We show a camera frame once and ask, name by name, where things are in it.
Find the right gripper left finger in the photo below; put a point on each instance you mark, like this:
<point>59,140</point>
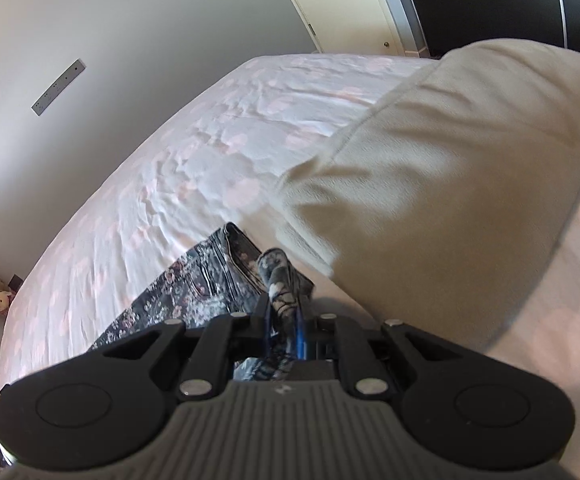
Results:
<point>224,342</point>

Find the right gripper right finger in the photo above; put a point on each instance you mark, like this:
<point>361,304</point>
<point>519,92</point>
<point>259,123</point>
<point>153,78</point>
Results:
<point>335,347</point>

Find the dark floral trousers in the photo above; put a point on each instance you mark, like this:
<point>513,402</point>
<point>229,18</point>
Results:
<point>113,412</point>

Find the beige folded fleece garment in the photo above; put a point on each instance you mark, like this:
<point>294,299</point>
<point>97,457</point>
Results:
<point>442,205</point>

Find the pink polka dot bedsheet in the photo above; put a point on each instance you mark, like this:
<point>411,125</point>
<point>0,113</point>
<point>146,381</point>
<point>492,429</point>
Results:
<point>216,161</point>

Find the cream room door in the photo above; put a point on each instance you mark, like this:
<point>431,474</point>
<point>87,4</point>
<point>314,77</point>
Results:
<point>372,27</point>

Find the black wall socket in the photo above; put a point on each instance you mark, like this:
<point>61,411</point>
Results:
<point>15,283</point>

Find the grey wall switch panel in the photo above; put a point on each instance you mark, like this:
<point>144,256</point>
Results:
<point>58,86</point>

